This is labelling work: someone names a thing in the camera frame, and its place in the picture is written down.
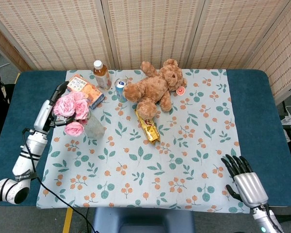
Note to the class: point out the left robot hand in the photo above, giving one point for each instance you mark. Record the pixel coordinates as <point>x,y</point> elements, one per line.
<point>47,111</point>

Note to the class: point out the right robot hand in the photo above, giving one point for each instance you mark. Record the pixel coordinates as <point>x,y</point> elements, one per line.
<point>248,187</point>

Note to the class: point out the pink rose bouquet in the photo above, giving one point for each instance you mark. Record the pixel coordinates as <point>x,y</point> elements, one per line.
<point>72,110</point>

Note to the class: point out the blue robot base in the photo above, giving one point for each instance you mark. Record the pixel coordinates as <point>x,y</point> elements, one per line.
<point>143,221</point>

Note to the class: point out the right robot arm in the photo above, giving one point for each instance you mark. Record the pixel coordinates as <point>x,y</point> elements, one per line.
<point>266,219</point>

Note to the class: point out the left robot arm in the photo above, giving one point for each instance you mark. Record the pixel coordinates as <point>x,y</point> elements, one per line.
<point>19,167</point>

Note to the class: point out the clear glass vase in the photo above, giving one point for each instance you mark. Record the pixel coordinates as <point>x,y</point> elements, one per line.
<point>95,127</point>

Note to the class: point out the orange biscuit box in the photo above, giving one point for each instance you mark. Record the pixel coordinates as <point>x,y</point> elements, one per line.
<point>87,91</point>

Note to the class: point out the tea bottle white cap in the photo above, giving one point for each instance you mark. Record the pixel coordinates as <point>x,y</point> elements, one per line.
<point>101,76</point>

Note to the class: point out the blue drink can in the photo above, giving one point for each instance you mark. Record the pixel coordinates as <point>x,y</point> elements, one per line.
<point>120,90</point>

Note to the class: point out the gold snack packet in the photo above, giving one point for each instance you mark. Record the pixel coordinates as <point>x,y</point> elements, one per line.
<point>149,128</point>

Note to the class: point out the floral tablecloth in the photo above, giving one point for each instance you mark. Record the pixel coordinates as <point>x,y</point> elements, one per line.
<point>145,170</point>

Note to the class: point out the brown teddy bear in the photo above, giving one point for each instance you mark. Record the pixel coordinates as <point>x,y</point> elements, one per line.
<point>152,88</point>

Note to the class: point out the woven folding screen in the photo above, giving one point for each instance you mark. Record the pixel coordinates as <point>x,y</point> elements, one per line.
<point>145,31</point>

